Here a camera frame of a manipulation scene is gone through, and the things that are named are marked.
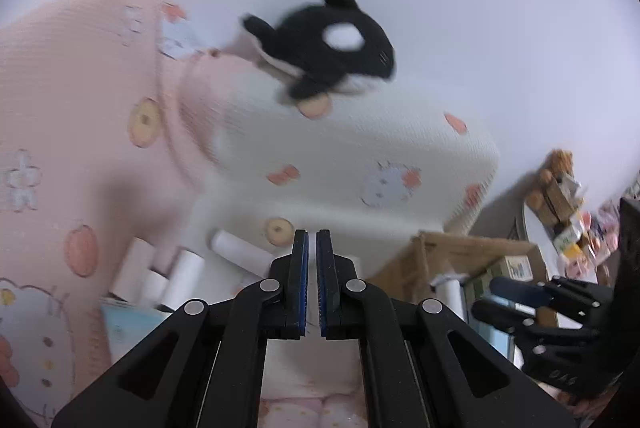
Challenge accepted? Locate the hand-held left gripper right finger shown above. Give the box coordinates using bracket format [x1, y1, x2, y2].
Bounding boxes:
[316, 229, 581, 428]

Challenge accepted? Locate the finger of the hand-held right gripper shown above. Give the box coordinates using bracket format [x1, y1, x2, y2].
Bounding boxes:
[489, 276, 613, 324]
[471, 298, 601, 359]

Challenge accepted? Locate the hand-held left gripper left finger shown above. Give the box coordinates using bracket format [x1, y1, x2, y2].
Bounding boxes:
[50, 229, 308, 428]

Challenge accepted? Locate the white paper roll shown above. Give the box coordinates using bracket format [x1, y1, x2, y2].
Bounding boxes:
[111, 238, 160, 303]
[166, 248, 204, 309]
[210, 230, 272, 269]
[141, 268, 174, 309]

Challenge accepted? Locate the brown cardboard box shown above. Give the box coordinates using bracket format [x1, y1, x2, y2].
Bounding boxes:
[364, 230, 560, 361]

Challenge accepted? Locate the light blue packet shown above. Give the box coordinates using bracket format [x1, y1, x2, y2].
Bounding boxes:
[99, 299, 172, 356]

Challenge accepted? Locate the green white carton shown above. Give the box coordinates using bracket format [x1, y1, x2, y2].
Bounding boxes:
[464, 255, 534, 305]

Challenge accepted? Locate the white round table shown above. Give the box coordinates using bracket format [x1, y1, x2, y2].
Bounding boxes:
[521, 197, 603, 285]

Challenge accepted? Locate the pile of small boxes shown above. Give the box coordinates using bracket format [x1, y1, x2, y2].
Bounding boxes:
[544, 173, 623, 281]

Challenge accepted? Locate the pink floral bedding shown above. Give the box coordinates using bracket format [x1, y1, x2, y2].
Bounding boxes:
[259, 392, 372, 428]

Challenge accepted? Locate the brown teddy bear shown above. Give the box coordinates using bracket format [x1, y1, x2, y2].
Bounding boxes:
[525, 149, 577, 209]

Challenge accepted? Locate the white printed pillow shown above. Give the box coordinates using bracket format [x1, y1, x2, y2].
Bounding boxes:
[180, 58, 501, 289]

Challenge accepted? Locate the black white orca plush toy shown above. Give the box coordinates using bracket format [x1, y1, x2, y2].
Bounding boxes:
[242, 0, 397, 103]

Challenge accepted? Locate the pink printed blanket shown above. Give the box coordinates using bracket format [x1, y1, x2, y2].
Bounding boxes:
[0, 0, 261, 428]

